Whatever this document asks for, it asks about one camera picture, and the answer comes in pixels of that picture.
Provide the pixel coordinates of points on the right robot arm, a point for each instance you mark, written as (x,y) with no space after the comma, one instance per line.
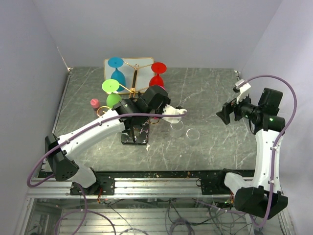
(261,197)

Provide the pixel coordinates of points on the clear glass cup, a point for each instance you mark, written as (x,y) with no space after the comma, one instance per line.
(192,137)
(176,129)

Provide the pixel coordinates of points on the green plastic wine glass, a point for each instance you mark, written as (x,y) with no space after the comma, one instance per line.
(110,87)

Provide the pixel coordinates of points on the pink small bottle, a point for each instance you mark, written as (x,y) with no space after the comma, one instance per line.
(95,104)

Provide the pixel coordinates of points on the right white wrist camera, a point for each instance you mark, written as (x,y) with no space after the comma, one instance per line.
(243,88)

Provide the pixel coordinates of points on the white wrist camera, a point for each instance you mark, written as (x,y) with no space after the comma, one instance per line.
(243,88)
(173,115)

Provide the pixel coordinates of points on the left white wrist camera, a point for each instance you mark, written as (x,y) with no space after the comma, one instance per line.
(173,115)

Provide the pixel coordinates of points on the aluminium mounting rail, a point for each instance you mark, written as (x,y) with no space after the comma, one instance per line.
(126,188)

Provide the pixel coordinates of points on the blue plastic wine glass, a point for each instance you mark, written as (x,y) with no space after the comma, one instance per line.
(116,63)

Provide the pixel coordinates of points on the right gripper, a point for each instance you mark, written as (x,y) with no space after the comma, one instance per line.
(229,107)

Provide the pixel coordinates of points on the gold framed mirror tray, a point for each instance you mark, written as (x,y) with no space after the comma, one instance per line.
(144,73)

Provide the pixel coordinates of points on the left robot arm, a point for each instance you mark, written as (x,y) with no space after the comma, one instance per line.
(127,113)

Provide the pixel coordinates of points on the red plastic wine glass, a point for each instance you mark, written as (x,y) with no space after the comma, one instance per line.
(158,68)

